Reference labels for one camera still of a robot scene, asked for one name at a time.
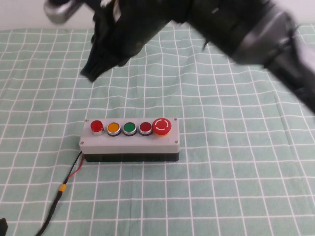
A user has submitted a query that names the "grey black button control box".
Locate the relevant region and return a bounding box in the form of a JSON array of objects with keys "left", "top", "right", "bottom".
[{"left": 79, "top": 118, "right": 181, "bottom": 163}]

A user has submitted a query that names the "thin black wire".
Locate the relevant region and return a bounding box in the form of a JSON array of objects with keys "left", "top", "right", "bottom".
[{"left": 63, "top": 151, "right": 83, "bottom": 184}]

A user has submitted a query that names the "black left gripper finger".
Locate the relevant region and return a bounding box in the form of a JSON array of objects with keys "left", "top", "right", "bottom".
[{"left": 0, "top": 217, "right": 9, "bottom": 236}]

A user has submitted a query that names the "green white checked tablecloth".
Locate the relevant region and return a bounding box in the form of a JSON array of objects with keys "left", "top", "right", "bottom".
[{"left": 0, "top": 23, "right": 315, "bottom": 236}]

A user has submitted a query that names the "green round push button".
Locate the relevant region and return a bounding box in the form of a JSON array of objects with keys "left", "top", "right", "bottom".
[{"left": 122, "top": 121, "right": 137, "bottom": 137}]

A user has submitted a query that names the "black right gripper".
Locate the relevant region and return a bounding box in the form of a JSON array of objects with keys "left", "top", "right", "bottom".
[{"left": 80, "top": 0, "right": 191, "bottom": 83}]

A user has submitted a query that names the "red illuminated push button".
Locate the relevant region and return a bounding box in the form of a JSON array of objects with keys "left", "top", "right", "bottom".
[{"left": 90, "top": 119, "right": 104, "bottom": 136}]

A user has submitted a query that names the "dark red round push button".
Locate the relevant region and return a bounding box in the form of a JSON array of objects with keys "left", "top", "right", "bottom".
[{"left": 138, "top": 121, "right": 153, "bottom": 136}]

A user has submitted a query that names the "black sheathed cable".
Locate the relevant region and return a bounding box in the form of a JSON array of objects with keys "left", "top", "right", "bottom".
[{"left": 33, "top": 190, "right": 63, "bottom": 236}]

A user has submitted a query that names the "thin red wire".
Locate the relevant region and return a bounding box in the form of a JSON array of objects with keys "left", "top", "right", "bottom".
[{"left": 65, "top": 153, "right": 84, "bottom": 184}]

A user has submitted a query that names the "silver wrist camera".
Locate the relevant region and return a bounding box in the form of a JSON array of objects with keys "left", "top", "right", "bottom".
[{"left": 43, "top": 0, "right": 83, "bottom": 26}]

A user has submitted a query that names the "red mushroom emergency stop button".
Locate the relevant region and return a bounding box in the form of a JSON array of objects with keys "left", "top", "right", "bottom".
[{"left": 152, "top": 118, "right": 172, "bottom": 137}]

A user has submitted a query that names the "yellow round push button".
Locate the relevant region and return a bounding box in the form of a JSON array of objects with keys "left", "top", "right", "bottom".
[{"left": 106, "top": 122, "right": 122, "bottom": 137}]

